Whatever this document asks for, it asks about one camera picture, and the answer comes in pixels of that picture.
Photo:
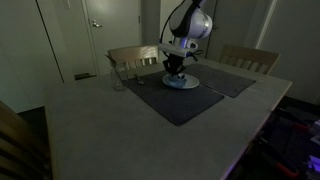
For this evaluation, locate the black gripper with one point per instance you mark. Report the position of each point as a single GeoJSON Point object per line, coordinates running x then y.
{"type": "Point", "coordinates": [174, 62]}

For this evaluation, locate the blue cleaning cloth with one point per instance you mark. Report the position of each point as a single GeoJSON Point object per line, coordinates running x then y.
{"type": "Point", "coordinates": [175, 81]}

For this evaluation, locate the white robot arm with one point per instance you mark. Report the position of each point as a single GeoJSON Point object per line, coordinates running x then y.
{"type": "Point", "coordinates": [200, 23]}

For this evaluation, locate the white round plate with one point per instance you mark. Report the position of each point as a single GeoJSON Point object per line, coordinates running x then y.
{"type": "Point", "coordinates": [190, 83]}

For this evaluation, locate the dark grey fabric placemat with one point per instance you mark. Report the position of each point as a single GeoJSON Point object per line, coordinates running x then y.
{"type": "Point", "coordinates": [223, 81]}
{"type": "Point", "coordinates": [180, 103]}

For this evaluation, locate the small dark metal utensil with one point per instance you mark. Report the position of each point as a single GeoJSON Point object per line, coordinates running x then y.
{"type": "Point", "coordinates": [139, 80]}

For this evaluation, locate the light wooden slat-back chair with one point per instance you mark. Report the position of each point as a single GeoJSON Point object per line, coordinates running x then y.
{"type": "Point", "coordinates": [250, 55]}
{"type": "Point", "coordinates": [133, 53]}

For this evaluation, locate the clear glass jar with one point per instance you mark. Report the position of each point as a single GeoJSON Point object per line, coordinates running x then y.
{"type": "Point", "coordinates": [118, 81]}

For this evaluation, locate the white double closet door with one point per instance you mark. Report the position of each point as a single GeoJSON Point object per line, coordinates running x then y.
{"type": "Point", "coordinates": [164, 10]}

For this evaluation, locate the white room door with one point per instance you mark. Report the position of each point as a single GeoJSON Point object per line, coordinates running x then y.
{"type": "Point", "coordinates": [116, 26]}

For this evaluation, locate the white box with blue lights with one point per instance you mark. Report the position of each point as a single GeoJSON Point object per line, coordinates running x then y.
{"type": "Point", "coordinates": [314, 161]}

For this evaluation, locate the dark wooden slat-back chair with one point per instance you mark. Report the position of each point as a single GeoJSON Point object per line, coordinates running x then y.
{"type": "Point", "coordinates": [16, 150]}

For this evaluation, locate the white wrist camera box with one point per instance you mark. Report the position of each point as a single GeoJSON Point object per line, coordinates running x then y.
{"type": "Point", "coordinates": [176, 50]}

